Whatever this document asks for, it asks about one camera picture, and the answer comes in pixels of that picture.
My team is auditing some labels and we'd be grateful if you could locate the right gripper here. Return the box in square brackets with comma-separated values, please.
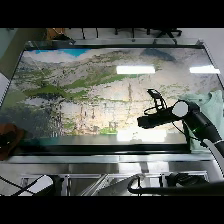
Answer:
[136, 111, 175, 130]

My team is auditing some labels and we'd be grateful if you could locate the pale green T-shirt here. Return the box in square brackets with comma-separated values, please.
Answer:
[177, 90, 224, 155]

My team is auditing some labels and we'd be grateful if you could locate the black office chair base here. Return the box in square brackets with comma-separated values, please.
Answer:
[155, 28, 183, 39]

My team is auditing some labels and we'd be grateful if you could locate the brown garment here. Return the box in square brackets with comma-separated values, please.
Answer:
[0, 122, 27, 162]

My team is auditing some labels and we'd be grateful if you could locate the black cable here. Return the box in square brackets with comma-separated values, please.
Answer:
[143, 105, 168, 116]
[126, 175, 224, 197]

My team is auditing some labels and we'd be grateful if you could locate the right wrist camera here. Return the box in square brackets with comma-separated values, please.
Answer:
[146, 88, 167, 112]

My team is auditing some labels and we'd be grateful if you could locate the silver frame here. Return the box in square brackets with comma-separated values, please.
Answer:
[0, 37, 224, 197]

